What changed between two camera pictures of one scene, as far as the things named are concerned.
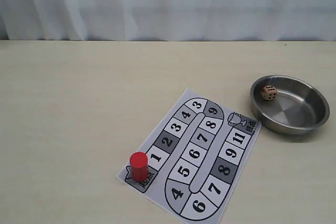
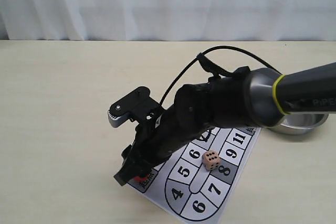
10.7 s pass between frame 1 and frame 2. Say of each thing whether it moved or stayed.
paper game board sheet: stayed
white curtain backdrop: stayed
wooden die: moved
